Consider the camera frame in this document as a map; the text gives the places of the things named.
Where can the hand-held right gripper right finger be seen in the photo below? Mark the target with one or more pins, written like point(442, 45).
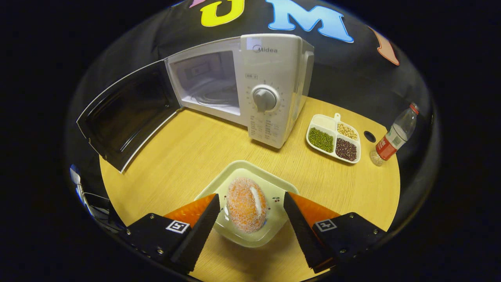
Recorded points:
point(301, 235)

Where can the white microwave oven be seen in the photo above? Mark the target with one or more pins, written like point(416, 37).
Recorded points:
point(270, 58)

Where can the pile of dark red beans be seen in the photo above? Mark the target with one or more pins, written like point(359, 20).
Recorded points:
point(346, 149)

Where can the sugared bread roll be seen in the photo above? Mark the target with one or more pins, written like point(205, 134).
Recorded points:
point(246, 207)

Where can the cream rectangular plate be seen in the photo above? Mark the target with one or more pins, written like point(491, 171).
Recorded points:
point(242, 170)

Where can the glass microwave turntable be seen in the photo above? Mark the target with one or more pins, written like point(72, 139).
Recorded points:
point(219, 98)

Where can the pile of pale soybeans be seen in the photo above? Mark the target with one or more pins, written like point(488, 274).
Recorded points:
point(347, 131)

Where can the pile of green mung beans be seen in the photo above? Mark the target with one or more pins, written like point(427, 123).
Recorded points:
point(321, 140)

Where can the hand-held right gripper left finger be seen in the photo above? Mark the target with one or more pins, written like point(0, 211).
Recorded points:
point(197, 239)

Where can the white divided dish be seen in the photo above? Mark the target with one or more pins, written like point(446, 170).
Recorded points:
point(323, 122)

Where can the clear plastic bottle red label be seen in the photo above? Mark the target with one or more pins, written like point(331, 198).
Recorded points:
point(391, 141)

